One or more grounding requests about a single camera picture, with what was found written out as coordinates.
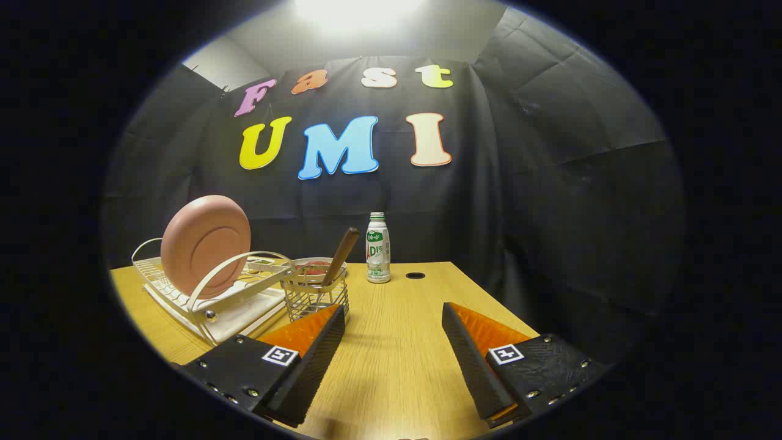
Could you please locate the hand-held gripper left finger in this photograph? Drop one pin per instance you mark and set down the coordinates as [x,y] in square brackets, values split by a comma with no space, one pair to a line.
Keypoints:
[317,360]

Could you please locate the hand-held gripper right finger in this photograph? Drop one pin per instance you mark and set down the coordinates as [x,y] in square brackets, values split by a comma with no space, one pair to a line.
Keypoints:
[470,360]

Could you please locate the pink plate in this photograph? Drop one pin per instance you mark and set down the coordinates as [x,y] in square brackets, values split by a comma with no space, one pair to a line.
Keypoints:
[201,244]

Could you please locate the grey round plate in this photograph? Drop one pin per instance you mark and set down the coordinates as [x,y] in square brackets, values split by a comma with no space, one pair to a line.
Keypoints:
[299,263]

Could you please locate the white drip tray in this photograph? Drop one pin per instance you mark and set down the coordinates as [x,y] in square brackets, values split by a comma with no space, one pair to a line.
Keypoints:
[244,315]

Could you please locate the red meat piece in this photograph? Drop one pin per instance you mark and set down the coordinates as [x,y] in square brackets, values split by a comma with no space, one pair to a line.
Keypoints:
[314,267]

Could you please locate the white divided bean tray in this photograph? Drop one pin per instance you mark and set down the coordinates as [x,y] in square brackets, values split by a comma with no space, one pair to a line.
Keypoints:
[261,261]

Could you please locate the white drink bottle green label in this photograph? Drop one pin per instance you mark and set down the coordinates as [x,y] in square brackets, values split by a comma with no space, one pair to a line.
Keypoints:
[378,250]

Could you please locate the black backdrop cloth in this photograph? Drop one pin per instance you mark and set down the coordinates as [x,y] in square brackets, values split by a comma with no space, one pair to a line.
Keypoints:
[550,183]

